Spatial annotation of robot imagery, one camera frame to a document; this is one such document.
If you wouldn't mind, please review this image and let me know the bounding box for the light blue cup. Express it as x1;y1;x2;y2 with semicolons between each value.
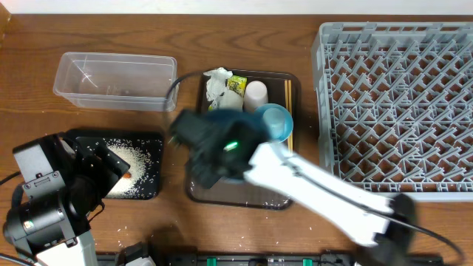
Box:
262;108;285;139

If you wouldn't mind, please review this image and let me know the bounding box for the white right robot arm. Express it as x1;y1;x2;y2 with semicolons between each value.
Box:
170;109;417;265

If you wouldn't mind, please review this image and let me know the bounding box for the clear plastic bin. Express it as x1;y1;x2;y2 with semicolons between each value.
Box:
53;52;177;112

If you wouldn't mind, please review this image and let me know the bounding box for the wooden chopstick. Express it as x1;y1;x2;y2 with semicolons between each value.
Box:
287;80;293;152
285;80;292;114

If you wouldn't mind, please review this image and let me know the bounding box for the yellow green snack wrapper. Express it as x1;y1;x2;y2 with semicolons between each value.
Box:
227;75;248;98

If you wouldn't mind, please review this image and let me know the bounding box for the pink plastic cup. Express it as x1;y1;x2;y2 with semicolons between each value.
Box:
243;81;268;112

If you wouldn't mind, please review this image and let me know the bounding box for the left wooden chopstick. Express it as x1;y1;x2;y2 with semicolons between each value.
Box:
285;80;292;114

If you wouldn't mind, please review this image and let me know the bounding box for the light blue bowl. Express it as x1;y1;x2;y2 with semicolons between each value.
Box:
254;103;293;143

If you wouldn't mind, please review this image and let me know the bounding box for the brown serving tray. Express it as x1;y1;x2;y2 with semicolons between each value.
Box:
185;69;301;211

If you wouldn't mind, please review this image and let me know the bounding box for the black shallow tray bin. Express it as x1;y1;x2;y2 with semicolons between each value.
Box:
67;129;164;200

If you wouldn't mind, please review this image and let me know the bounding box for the dark blue plate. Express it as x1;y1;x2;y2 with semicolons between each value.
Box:
198;109;266;188

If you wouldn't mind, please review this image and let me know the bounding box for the right wooden chopstick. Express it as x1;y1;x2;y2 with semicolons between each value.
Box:
287;80;293;152

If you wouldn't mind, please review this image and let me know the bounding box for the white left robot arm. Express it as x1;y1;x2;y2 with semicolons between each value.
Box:
3;133;130;266

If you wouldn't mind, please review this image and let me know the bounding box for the crumpled white napkin wrapper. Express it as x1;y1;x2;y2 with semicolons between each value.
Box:
208;90;243;112

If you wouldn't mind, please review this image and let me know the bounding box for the grey dishwasher rack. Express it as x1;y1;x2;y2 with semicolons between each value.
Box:
311;22;472;202

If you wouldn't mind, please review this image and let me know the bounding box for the pile of white rice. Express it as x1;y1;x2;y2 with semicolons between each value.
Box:
81;137;163;200

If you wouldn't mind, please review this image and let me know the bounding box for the crumpled white paper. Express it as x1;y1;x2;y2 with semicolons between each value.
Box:
203;67;233;102

